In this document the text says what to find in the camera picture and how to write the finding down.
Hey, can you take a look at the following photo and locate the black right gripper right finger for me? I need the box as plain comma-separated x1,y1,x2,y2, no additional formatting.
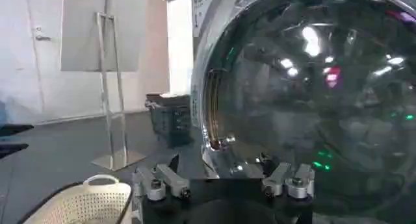
259,153,316,200

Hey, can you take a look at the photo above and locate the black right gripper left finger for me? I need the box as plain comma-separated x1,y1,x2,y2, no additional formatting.
132,153,192,202

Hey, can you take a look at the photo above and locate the dark grey laundry basket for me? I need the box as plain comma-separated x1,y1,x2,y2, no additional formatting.
144,93,193,148

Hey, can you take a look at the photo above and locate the white perforated laundry basket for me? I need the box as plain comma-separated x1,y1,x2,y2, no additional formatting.
22,174,133,224

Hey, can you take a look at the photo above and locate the grey dryer with glass door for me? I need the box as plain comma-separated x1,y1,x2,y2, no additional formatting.
162,0,416,224

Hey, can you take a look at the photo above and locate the steel sign stand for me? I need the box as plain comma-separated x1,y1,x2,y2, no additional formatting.
60,0,151,171

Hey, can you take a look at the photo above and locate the black cable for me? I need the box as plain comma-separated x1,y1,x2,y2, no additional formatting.
16,181,134,224

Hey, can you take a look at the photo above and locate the white door with handle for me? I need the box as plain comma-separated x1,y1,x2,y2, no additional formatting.
0,0,66,124

